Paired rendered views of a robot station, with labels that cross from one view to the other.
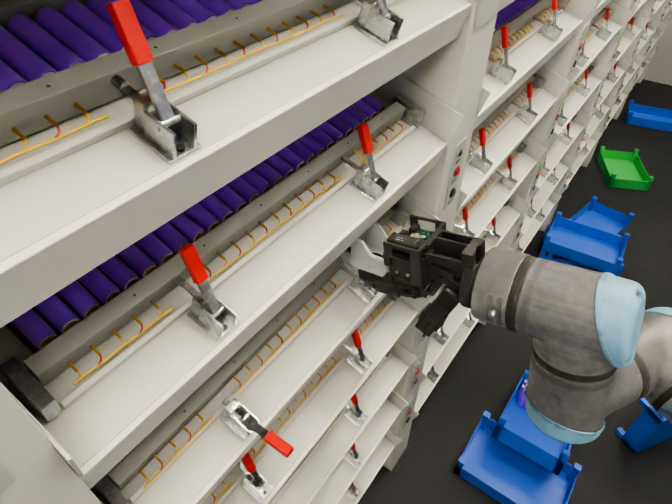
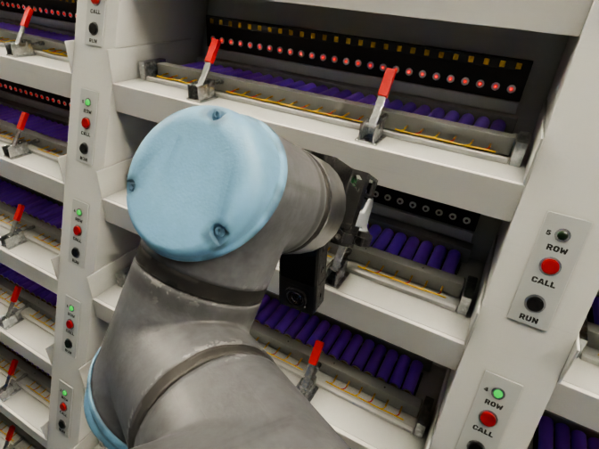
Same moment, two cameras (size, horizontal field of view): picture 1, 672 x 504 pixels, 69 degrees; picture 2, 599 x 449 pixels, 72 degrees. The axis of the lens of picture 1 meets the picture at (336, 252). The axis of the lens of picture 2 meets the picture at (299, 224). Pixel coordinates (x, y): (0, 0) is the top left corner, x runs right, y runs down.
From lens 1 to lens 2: 0.72 m
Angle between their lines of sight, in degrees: 70
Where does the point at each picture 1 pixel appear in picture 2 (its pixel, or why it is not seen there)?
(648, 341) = (239, 386)
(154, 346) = (181, 90)
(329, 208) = (326, 125)
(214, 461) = not seen: hidden behind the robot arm
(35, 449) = (111, 42)
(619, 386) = (142, 343)
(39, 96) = not seen: outside the picture
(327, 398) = not seen: hidden behind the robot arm
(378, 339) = (345, 416)
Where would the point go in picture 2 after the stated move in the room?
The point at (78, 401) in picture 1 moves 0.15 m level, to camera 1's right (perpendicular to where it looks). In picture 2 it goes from (150, 81) to (130, 78)
